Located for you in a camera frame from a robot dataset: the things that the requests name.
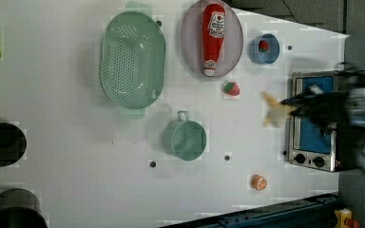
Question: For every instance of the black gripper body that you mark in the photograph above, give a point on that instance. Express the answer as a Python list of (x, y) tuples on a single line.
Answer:
[(325, 108)]

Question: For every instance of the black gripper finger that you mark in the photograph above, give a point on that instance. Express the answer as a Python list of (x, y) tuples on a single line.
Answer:
[(297, 100)]

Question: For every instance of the peeled toy banana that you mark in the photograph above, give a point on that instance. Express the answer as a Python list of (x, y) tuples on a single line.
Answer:
[(278, 113)]

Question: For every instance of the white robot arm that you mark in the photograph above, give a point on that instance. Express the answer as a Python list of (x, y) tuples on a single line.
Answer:
[(350, 137)]

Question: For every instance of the black steel toaster oven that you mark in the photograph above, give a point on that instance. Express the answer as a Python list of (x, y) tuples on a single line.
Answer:
[(309, 146)]

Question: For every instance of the blue small bowl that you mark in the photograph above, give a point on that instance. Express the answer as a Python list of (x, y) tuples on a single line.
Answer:
[(264, 58)]

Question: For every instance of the strawberry in blue bowl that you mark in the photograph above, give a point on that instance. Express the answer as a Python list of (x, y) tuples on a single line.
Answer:
[(263, 46)]

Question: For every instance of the toy strawberry on table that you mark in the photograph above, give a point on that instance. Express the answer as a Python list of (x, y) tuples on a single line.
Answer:
[(232, 89)]

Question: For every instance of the toy orange half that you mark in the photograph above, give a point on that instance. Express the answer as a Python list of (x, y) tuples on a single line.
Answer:
[(259, 183)]

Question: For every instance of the grey round plate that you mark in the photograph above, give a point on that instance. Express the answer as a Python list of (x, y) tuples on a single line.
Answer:
[(191, 38)]

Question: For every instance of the yellow orange clamp object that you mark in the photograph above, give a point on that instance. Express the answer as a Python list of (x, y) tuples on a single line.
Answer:
[(345, 219)]

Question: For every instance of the red ketchup bottle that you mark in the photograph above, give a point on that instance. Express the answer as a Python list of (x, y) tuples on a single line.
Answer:
[(213, 30)]

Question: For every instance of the green perforated colander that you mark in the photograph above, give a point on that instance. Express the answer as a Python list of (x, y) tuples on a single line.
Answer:
[(132, 60)]

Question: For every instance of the black round container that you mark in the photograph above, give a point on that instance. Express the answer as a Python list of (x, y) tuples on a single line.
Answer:
[(13, 144)]

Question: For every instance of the dark cylinder container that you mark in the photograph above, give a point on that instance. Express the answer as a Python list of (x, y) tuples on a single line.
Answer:
[(20, 208)]

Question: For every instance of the blue metal frame rail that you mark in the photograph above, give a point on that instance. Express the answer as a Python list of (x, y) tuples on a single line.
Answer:
[(313, 212)]

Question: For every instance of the green mug with handle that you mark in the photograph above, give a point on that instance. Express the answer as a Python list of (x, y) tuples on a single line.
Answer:
[(183, 138)]

